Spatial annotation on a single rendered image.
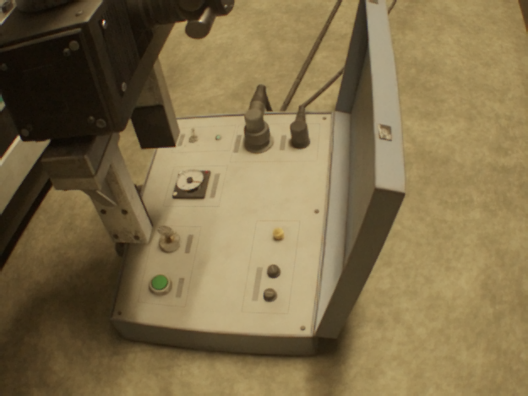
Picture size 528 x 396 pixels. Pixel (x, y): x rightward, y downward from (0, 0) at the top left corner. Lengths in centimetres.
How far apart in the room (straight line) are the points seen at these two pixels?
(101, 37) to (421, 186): 59
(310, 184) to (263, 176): 7
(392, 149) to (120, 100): 23
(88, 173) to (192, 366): 34
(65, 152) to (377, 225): 28
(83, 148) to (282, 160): 42
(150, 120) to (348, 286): 31
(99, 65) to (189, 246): 40
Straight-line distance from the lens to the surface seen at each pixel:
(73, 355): 86
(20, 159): 96
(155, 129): 76
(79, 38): 46
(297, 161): 88
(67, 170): 55
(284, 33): 125
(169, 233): 81
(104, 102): 50
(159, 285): 78
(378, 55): 63
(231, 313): 74
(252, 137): 88
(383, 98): 57
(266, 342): 73
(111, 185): 61
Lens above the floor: 69
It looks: 48 degrees down
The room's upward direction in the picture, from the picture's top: 13 degrees counter-clockwise
